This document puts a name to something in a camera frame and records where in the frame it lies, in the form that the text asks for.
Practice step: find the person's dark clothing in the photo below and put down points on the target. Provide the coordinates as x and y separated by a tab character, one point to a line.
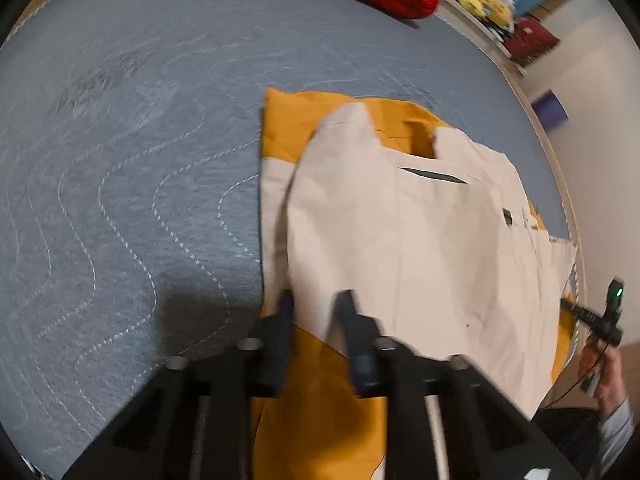
567	440

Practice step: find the grey quilted mat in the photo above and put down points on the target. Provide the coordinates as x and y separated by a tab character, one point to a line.
125	170

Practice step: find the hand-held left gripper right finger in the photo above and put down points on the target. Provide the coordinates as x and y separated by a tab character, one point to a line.
357	350

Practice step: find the person's right forearm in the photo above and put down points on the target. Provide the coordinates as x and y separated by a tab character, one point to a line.
617	427

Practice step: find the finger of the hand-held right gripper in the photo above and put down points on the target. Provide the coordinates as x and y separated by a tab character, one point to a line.
580	312

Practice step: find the cream and mustard hooded jacket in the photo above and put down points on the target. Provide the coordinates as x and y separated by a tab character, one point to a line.
400	240

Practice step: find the dark red bag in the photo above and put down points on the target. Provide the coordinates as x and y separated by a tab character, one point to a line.
532	40

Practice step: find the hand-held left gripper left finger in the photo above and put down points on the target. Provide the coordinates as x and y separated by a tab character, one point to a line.
280	340

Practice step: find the person's right hand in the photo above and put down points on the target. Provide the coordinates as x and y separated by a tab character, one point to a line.
607	375

